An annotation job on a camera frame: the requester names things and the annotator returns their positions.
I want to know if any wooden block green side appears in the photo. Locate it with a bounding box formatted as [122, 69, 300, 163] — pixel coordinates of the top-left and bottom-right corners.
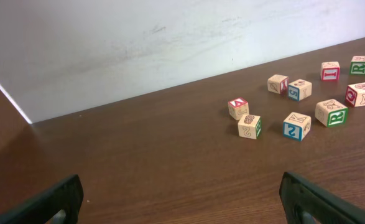
[238, 114, 262, 139]

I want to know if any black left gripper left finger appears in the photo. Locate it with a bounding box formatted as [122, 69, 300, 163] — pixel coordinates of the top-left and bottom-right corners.
[0, 174, 84, 224]

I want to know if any wooden block blue 5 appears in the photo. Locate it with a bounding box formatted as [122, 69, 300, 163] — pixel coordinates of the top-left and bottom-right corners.
[287, 79, 312, 101]

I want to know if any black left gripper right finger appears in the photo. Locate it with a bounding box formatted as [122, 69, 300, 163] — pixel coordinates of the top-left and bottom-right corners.
[279, 172, 365, 224]

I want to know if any wooden block red Q M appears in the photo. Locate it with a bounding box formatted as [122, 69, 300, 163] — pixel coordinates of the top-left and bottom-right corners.
[345, 82, 365, 107]

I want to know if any wooden block red I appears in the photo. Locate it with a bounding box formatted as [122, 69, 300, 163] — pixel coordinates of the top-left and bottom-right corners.
[320, 62, 340, 81]

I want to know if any wooden block red A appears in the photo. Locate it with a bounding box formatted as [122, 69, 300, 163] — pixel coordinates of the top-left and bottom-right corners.
[228, 97, 249, 120]

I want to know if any wooden block blue S K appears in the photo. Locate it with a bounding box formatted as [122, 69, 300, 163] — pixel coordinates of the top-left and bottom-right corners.
[282, 112, 312, 141]

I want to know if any wooden block red leaf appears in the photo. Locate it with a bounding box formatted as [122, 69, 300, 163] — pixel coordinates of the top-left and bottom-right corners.
[267, 74, 289, 94]

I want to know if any wooden block green R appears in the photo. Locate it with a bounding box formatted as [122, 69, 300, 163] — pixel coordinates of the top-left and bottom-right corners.
[349, 56, 365, 75]
[315, 99, 348, 128]

